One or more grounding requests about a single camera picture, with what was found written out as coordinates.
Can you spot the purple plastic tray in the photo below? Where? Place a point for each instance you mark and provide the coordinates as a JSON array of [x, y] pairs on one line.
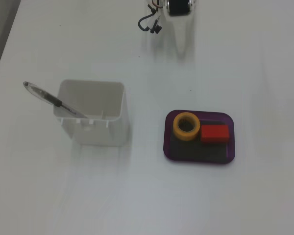
[[198, 153]]

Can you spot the yellow tape roll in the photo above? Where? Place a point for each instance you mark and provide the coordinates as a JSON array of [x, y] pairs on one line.
[[177, 132]]

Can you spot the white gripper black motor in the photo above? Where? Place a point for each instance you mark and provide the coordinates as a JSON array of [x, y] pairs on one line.
[[178, 4]]

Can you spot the clear ballpoint pen black grip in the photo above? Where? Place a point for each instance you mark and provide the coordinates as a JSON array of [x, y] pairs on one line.
[[51, 99]]

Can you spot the white square plastic container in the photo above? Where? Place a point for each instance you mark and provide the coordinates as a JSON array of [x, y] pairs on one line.
[[100, 132]]

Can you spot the red rectangular block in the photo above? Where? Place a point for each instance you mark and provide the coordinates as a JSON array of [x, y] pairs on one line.
[[214, 134]]

